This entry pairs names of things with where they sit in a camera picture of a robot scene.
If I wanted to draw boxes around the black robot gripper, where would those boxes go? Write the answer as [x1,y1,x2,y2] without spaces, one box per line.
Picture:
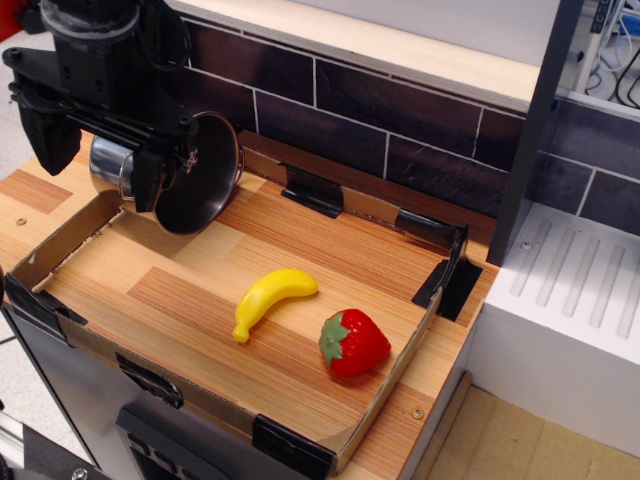
[2,1,197,213]

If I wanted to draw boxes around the shiny metal pot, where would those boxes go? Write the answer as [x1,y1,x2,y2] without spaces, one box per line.
[89,112,244,235]

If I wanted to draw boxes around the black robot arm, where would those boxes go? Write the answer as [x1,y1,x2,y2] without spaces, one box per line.
[2,1,198,212]

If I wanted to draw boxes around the cardboard fence with black tape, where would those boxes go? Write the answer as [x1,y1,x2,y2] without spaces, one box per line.
[1,132,496,479]

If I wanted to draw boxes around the yellow toy banana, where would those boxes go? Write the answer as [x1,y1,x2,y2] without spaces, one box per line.
[232,268,318,344]

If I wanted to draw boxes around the red toy strawberry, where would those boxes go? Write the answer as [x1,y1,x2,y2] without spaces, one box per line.
[319,309,391,377]

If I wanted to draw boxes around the brass screw right front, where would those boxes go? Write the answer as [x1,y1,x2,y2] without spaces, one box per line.
[411,408,424,420]

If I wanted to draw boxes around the white toy sink drainboard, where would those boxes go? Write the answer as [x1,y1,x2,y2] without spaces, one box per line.
[467,204,639,455]

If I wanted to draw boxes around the dark grey vertical post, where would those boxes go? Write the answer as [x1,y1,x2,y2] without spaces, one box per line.
[487,1,583,266]

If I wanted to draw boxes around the cables in background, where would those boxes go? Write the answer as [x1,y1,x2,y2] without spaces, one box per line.
[582,0,640,109]

